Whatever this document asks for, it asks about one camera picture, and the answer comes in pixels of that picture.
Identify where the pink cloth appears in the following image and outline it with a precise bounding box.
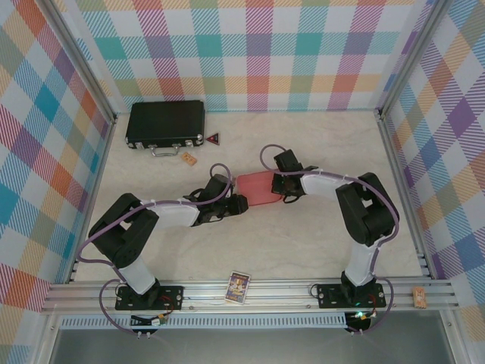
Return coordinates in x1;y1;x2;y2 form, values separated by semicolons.
235;170;283;208

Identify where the purple yellow card box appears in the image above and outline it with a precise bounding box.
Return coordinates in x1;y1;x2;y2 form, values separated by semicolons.
225;271;253;306

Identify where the black controller with green light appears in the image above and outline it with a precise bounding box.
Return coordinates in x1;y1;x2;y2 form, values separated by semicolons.
345;310;374;334

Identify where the small orange wooden block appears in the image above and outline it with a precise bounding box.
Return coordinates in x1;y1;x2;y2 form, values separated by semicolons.
411;287;428;310

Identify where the black case with metal handle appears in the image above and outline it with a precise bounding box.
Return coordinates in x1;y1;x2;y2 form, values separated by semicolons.
124;100;205;158

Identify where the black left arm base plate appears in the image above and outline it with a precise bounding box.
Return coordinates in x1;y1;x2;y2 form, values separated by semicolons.
114;284;185;311

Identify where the aluminium rail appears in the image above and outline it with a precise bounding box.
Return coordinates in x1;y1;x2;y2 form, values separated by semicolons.
41;278;459;314

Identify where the slotted grey cable duct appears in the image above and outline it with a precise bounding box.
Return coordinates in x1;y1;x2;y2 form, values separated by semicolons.
60;312;348;330

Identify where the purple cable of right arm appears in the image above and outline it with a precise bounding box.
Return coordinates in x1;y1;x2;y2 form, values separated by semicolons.
259;143;401;334

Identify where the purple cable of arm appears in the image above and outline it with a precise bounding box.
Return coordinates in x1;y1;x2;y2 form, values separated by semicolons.
77;162;233;335
259;143;401;334

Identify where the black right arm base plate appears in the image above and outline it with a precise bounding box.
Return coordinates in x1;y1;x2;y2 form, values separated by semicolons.
316;282;387;309

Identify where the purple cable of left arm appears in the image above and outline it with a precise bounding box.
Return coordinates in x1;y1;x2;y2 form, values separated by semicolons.
77;162;233;335

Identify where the aluminium frame post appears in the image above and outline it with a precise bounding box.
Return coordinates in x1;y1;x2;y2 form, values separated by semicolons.
377;0;452;280
45;0;117;284

